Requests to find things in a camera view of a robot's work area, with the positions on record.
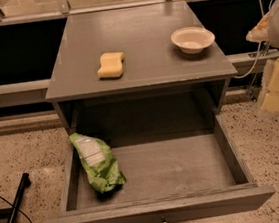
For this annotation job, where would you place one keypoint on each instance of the green rice chip bag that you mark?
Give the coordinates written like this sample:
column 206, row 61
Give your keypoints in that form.
column 100, row 165

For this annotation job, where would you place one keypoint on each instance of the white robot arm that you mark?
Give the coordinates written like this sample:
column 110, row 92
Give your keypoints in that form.
column 267, row 30

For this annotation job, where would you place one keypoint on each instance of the open grey drawer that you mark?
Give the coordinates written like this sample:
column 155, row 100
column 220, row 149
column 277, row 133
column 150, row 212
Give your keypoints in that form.
column 181, row 180

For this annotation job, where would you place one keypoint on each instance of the grey cabinet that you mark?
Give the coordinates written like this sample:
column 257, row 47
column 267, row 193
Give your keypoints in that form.
column 143, row 34

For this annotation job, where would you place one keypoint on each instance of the yellow sponge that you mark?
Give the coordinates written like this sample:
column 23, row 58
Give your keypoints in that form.
column 111, row 65

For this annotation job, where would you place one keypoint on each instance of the white bowl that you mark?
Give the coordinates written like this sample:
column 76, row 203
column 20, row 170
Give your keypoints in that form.
column 192, row 40

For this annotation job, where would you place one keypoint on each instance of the black stand leg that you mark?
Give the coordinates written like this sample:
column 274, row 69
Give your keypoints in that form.
column 11, row 212

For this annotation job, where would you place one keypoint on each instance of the metal railing frame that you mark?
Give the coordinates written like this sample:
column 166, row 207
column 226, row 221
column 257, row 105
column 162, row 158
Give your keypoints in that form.
column 29, row 47

